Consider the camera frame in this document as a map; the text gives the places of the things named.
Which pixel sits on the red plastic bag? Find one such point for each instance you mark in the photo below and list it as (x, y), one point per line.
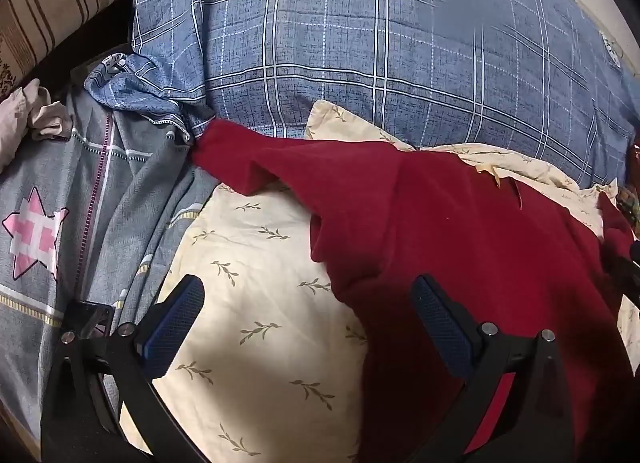
(636, 158)

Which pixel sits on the dark red knit garment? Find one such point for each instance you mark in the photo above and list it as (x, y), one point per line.
(450, 223)

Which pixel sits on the blue plaid quilt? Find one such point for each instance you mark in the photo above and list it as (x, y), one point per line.
(380, 43)

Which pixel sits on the grey star print bedsheet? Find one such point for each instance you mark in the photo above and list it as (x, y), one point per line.
(95, 203)

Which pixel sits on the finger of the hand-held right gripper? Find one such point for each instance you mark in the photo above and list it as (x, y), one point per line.
(627, 275)

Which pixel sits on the cream leaf print pillow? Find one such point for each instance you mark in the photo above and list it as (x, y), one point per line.
(260, 303)

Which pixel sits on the black glossy tablet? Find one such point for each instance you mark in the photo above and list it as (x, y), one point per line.
(87, 315)

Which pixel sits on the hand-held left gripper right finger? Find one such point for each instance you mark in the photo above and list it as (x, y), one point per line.
(442, 328)

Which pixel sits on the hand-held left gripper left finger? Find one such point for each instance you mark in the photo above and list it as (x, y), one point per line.
(175, 315)

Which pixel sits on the beige striped floral cushion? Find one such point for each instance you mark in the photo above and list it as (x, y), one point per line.
(47, 3)

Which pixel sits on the pale pink cloth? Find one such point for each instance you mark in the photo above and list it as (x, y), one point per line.
(25, 110)

